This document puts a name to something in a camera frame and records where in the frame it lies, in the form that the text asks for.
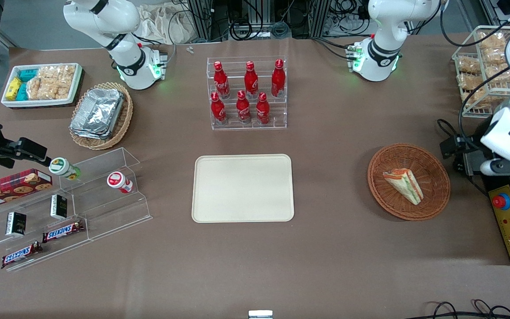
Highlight red cola bottle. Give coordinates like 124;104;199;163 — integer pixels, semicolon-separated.
210;91;228;125
213;61;231;99
236;90;252;125
255;92;271;126
243;61;259;99
271;58;286;98

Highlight white cloth bag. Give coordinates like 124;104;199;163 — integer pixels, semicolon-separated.
137;2;194;45

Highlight aluminium foil tray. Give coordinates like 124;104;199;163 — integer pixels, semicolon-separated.
71;87;125;134
70;126;114;140

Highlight clear acrylic bottle rack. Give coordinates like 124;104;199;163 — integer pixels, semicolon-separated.
206;56;288;131

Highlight green capped small bottle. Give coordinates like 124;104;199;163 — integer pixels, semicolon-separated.
49;157;81;181

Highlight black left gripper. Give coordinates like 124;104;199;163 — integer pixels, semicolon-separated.
441;135;487;159

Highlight white rectangular snack tray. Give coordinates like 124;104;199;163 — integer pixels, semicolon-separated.
0;62;83;109

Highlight aluminium frame post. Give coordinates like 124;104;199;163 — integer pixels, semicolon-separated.
187;0;214;42
310;0;333;39

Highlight beige plastic tray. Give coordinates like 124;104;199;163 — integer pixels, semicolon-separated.
192;154;295;223

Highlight black floor cable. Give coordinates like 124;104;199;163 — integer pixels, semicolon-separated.
414;300;510;319

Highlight small black white box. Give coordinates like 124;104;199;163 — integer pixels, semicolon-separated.
5;211;27;237
50;194;68;221

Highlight clear rice cracker packet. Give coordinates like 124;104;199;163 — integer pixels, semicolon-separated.
41;80;72;101
27;77;44;101
38;65;77;83

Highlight black countertop appliance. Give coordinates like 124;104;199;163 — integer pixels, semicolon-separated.
452;148;510;187

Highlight triangle sandwich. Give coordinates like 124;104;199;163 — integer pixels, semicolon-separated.
382;168;425;206

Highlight yellow snack packet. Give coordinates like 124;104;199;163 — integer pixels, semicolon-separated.
5;77;23;101

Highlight red capped small bottle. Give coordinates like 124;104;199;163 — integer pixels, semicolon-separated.
106;171;134;195

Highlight black background cable bundle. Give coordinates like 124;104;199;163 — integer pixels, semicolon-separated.
213;0;371;41

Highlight black appliance power cable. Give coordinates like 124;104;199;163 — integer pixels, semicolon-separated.
437;119;490;198

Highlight round brown wicker basket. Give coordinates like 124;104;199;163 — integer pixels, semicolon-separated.
367;143;451;222

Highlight clear fried snack packet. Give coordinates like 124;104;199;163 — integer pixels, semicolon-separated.
463;87;497;109
478;31;507;50
457;56;482;75
483;47;510;65
485;64;510;83
457;73;486;89

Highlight oval wicker basket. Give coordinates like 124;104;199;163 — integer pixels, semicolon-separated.
69;82;134;151

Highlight white wire basket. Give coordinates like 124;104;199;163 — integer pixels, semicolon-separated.
452;25;510;118

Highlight snickers chocolate bar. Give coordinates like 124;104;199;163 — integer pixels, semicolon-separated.
42;220;85;244
1;241;43;270

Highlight clear acrylic stepped shelf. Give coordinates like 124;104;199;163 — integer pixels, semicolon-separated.
0;147;153;272

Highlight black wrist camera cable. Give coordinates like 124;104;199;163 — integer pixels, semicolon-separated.
440;0;510;144

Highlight red tartan cookie box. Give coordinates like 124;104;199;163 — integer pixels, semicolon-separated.
0;168;54;211

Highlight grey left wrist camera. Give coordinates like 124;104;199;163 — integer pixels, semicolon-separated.
479;159;510;177

